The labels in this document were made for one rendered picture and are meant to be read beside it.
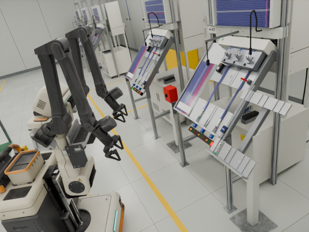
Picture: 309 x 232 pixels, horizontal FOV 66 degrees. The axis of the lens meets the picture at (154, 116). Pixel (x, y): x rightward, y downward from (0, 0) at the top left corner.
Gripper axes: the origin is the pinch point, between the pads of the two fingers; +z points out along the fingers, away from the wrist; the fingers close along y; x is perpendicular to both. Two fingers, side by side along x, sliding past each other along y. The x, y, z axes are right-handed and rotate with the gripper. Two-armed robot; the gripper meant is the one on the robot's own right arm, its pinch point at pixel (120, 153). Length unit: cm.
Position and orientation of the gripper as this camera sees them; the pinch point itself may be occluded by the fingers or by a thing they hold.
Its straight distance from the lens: 131.8
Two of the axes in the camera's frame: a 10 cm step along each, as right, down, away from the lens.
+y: 0.4, -4.9, 8.7
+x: -8.0, 5.0, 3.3
